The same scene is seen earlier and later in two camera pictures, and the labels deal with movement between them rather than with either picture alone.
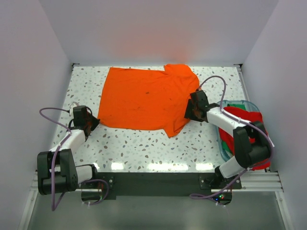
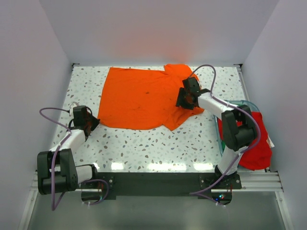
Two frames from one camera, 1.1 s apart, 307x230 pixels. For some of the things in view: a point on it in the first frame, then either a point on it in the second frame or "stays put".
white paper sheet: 273,145 stays put
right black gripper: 188,113 to 180,101
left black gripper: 95,121 stays put
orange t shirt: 139,99 stays put
